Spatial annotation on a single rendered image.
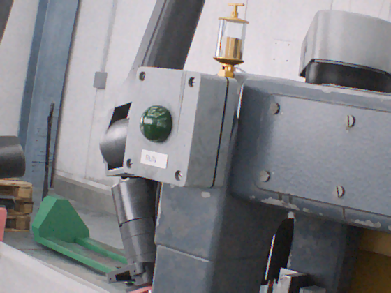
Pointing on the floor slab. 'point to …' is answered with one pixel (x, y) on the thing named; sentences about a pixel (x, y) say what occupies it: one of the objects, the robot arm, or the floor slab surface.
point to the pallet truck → (69, 225)
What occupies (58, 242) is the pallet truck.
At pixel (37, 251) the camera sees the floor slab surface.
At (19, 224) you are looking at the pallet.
